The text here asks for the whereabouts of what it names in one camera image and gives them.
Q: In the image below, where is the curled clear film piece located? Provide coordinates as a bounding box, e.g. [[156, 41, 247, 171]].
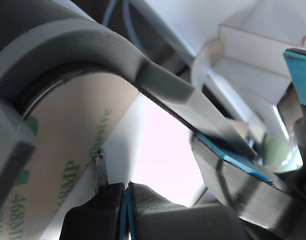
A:
[[247, 107, 304, 174]]

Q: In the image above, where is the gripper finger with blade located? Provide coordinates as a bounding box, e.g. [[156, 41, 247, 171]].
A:
[[59, 148, 127, 240]]

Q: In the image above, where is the gray fixture with dark legs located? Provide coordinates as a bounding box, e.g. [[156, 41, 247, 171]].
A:
[[0, 0, 258, 208]]

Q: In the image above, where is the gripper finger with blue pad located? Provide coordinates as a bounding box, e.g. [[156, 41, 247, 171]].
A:
[[126, 182, 188, 240]]

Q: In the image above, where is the light blue cable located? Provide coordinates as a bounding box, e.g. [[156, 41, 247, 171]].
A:
[[102, 0, 116, 27], [122, 0, 144, 50]]

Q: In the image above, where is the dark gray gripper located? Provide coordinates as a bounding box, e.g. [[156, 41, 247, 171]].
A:
[[191, 104, 306, 240]]

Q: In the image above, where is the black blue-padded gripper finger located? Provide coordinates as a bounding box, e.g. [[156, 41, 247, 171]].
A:
[[277, 48, 306, 141]]

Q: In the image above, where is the white cardboard box red print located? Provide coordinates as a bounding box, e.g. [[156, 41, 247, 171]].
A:
[[217, 0, 306, 107]]

